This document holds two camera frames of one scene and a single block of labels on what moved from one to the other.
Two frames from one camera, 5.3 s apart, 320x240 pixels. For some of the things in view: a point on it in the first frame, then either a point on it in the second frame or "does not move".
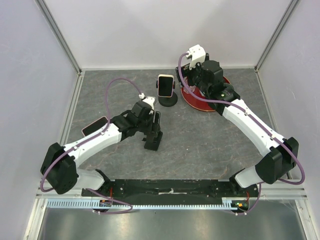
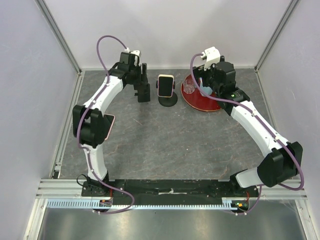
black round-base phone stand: x=168 y=101 does not move
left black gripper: x=153 y=127 → x=142 y=78
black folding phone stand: x=152 y=140 → x=143 y=93
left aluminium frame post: x=48 y=15 does not move
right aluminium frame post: x=290 y=8 does not move
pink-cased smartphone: x=165 y=84 does not move
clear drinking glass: x=192 y=87 does not move
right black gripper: x=187 y=72 → x=199 y=72
